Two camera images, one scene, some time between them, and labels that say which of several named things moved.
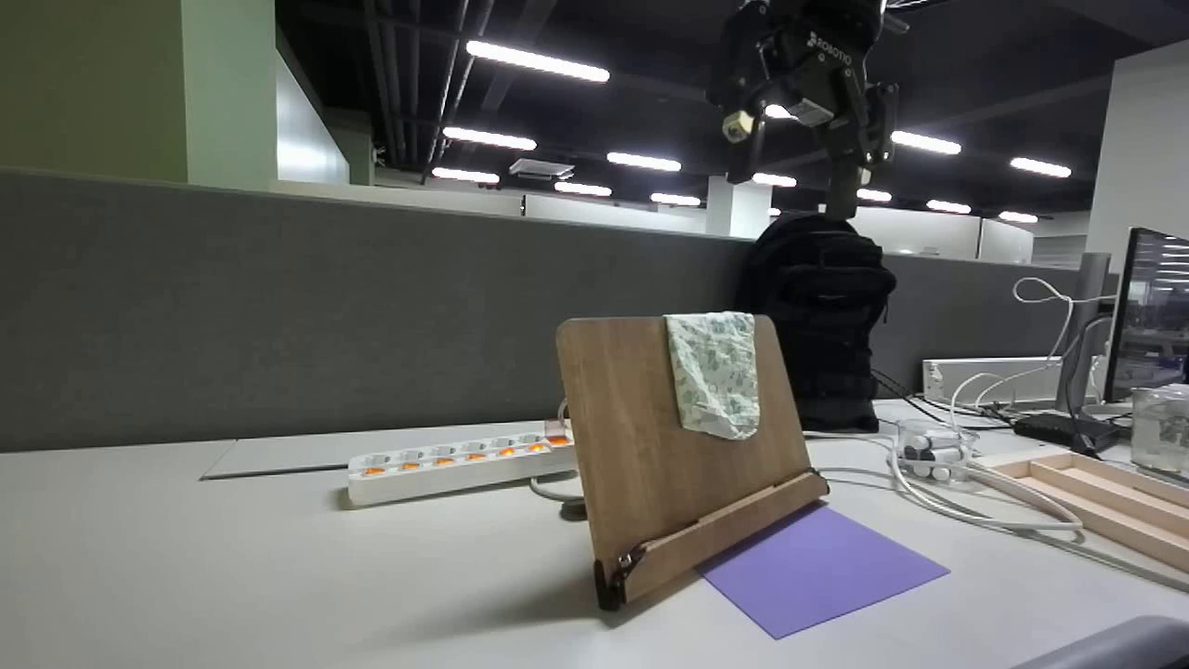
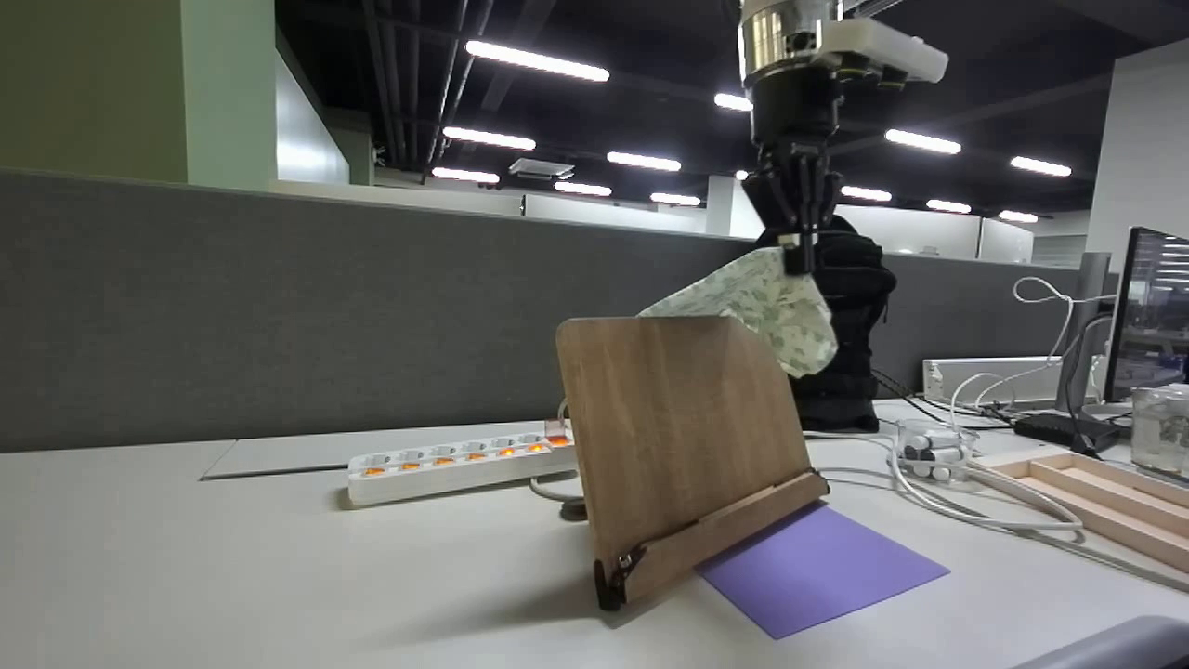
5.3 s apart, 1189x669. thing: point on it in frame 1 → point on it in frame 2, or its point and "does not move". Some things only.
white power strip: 466,461 does not move
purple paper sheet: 819,566 does not move
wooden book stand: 648,482 does not move
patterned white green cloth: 719,384 → 767,297
